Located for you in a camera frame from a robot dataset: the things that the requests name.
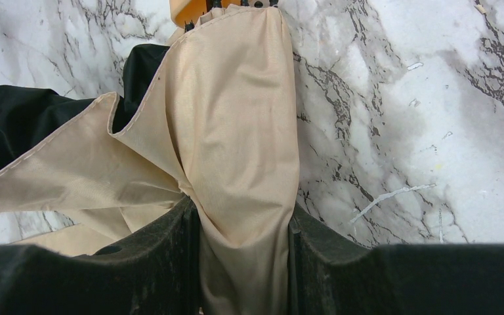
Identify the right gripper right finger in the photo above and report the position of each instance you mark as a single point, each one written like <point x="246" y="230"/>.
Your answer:
<point x="329" y="274"/>

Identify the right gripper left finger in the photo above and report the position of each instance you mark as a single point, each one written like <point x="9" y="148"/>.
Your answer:
<point x="153" y="271"/>

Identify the beige folding umbrella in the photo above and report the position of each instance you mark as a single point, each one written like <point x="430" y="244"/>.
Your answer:
<point x="213" y="117"/>

